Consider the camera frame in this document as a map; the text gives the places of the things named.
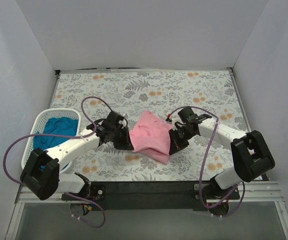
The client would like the pink t shirt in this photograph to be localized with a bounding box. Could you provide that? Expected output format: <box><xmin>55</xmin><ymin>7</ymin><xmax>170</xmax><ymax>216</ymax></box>
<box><xmin>129</xmin><ymin>110</ymin><xmax>172</xmax><ymax>165</ymax></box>

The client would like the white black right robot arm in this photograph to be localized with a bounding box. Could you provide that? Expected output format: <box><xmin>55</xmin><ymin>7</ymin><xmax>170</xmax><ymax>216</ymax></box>
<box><xmin>166</xmin><ymin>106</ymin><xmax>276</xmax><ymax>199</ymax></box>

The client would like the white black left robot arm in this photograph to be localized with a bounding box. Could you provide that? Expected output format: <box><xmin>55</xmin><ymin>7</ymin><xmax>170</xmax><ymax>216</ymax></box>
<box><xmin>20</xmin><ymin>111</ymin><xmax>133</xmax><ymax>200</ymax></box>

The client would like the floral patterned table cloth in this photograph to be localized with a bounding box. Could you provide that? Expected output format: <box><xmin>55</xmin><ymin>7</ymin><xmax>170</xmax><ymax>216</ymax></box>
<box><xmin>51</xmin><ymin>70</ymin><xmax>248</xmax><ymax>182</ymax></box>

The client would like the white plastic laundry basket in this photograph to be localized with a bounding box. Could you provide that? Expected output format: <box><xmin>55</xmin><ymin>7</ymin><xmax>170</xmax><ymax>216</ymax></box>
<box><xmin>21</xmin><ymin>108</ymin><xmax>81</xmax><ymax>169</ymax></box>

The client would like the blue t shirt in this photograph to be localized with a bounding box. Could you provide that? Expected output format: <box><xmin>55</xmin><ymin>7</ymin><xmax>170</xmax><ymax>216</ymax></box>
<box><xmin>33</xmin><ymin>117</ymin><xmax>78</xmax><ymax>151</ymax></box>

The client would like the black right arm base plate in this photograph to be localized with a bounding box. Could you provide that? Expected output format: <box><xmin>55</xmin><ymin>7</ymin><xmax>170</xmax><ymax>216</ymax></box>
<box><xmin>193</xmin><ymin>181</ymin><xmax>233</xmax><ymax>200</ymax></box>

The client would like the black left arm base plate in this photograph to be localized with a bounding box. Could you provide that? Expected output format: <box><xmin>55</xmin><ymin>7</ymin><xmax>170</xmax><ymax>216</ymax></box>
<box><xmin>61</xmin><ymin>183</ymin><xmax>107</xmax><ymax>202</ymax></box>

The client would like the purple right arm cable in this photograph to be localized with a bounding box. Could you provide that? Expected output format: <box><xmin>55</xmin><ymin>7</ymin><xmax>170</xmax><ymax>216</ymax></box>
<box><xmin>167</xmin><ymin>106</ymin><xmax>246</xmax><ymax>218</ymax></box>

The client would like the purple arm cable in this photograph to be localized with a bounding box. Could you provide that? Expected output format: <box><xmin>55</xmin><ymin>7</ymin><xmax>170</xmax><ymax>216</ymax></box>
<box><xmin>3</xmin><ymin>96</ymin><xmax>115</xmax><ymax>229</ymax></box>
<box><xmin>167</xmin><ymin>106</ymin><xmax>246</xmax><ymax>218</ymax></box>

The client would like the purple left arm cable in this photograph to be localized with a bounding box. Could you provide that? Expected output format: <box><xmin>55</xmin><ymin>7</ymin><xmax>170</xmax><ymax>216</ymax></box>
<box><xmin>3</xmin><ymin>96</ymin><xmax>115</xmax><ymax>229</ymax></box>

